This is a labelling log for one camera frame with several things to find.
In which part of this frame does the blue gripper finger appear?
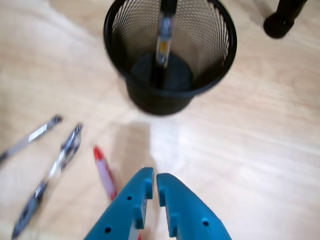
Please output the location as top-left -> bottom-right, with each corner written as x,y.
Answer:
156,172 -> 232,240
83,167 -> 155,240

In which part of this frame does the red retractable pen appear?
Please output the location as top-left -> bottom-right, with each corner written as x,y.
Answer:
92,145 -> 143,240

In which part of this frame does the clear pen with grey grip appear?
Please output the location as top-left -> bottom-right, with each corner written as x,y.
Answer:
11,123 -> 83,238

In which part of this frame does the clear stick pen black cap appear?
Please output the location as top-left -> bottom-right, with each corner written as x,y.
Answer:
0,114 -> 63,166

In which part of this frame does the black retractable pen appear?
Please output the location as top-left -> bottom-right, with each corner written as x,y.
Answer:
152,0 -> 178,89

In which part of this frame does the black mesh pen holder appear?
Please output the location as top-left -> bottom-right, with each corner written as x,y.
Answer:
103,0 -> 238,116

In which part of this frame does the black camera tripod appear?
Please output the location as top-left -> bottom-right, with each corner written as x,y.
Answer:
262,0 -> 309,40

